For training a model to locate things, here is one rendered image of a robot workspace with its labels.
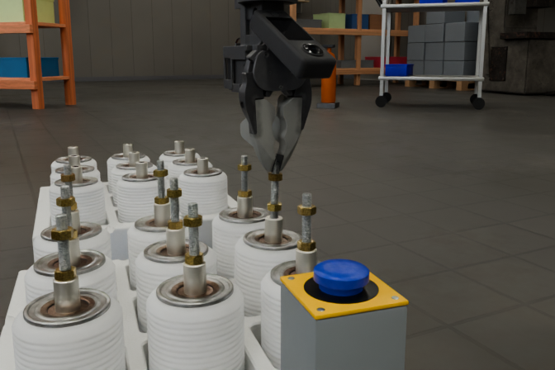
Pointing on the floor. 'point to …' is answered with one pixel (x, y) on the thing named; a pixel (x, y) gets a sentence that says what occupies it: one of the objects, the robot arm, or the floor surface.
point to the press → (519, 24)
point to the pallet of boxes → (444, 48)
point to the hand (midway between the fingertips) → (277, 161)
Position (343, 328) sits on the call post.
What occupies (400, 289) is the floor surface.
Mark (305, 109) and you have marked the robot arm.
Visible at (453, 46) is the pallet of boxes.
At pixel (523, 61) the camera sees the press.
